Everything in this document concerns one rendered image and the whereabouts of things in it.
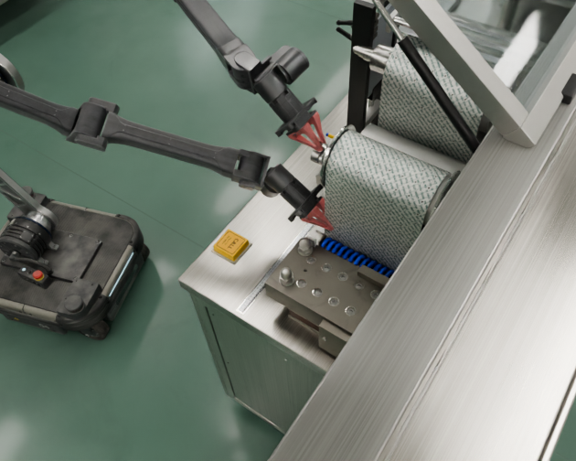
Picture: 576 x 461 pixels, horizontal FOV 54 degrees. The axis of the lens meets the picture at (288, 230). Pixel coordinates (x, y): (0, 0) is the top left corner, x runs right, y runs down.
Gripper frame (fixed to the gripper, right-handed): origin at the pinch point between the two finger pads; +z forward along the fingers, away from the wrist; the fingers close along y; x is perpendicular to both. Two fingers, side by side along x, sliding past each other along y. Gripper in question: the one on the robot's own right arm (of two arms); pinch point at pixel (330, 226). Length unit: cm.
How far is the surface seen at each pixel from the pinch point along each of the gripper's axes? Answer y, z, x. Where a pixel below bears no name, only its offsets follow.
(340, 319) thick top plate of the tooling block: 18.5, 14.2, 3.8
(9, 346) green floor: 58, -51, -154
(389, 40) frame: -46, -20, 12
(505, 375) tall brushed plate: 33, 22, 56
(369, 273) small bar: 5.4, 13.2, 5.3
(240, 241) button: 8.4, -13.0, -24.3
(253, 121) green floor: -108, -46, -150
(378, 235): 0.3, 7.8, 11.5
